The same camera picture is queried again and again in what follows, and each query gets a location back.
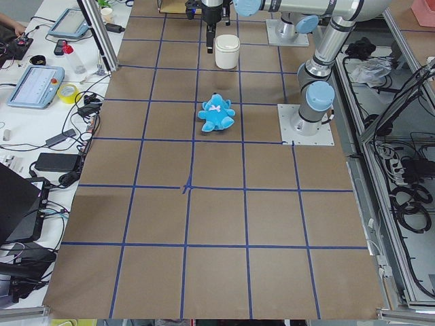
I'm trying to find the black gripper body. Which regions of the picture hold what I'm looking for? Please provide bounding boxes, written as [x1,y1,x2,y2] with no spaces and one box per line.
[185,0,231,24]

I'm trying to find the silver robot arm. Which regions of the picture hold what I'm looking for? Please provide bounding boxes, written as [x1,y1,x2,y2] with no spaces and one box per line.
[290,1,390,137]
[185,1,390,54]

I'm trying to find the white lidded trash can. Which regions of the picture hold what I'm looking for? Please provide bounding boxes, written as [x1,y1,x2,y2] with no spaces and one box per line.
[215,34,241,69]

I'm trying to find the blue teddy bear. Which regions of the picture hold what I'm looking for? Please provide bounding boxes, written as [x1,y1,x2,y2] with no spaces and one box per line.
[198,93,235,132]

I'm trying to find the white paper cup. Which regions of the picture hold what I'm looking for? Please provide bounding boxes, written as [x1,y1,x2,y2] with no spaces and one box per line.
[101,7,114,24]

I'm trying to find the far teach pendant tablet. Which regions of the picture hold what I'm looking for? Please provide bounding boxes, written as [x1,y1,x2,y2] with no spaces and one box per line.
[48,8,88,39]

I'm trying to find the teach pendant tablet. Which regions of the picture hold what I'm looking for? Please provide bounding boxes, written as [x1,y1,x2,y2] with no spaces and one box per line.
[7,65,65,109]
[48,8,88,39]

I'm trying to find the clear plastic bottle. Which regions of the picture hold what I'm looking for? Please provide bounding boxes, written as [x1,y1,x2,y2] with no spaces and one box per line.
[62,41,86,74]

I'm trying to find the black cloth bundle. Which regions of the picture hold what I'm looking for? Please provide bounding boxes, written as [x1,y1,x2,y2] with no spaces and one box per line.
[345,37,376,60]

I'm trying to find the yellow tape roll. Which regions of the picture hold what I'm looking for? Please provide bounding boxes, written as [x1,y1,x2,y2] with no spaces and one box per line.
[56,84,79,104]

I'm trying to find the crumpled white plastic bag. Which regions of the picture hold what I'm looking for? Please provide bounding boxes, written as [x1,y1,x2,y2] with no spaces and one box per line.
[349,58,392,87]

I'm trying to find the small black bowl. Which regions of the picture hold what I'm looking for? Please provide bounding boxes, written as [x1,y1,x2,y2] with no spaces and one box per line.
[29,55,46,66]

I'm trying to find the near teach pendant tablet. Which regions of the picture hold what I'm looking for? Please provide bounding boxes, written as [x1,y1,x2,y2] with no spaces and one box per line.
[7,65,65,109]

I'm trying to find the black power brick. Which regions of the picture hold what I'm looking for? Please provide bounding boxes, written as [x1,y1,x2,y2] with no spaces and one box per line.
[35,153,80,172]

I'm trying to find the pink box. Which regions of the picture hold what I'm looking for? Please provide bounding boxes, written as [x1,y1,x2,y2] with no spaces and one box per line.
[411,0,435,27]

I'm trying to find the black laptop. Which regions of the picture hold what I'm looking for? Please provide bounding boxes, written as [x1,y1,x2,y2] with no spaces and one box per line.
[1,164,50,244]

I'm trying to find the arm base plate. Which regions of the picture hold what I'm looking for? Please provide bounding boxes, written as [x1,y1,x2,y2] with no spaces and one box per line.
[277,104,334,146]
[266,19,309,47]

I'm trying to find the aluminium frame post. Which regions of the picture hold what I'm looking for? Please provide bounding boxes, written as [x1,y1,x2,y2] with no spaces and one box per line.
[77,0,118,73]

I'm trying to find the coiled black cables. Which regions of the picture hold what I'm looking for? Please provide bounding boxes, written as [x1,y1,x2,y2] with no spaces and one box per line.
[389,183,434,235]

